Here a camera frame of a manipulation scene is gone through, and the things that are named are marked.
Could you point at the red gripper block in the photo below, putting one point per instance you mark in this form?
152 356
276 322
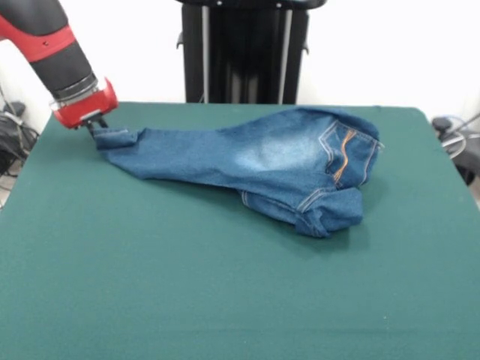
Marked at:
90 107

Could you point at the blue denim jeans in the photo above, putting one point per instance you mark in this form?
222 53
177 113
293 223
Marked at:
262 161

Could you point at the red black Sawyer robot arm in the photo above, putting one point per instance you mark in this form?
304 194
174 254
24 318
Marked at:
48 45

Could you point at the dark green table cloth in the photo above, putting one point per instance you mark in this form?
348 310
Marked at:
112 262

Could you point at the grey chair base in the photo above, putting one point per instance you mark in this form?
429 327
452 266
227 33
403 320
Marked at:
468 157

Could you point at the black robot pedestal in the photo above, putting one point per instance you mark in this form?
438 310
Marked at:
243 56

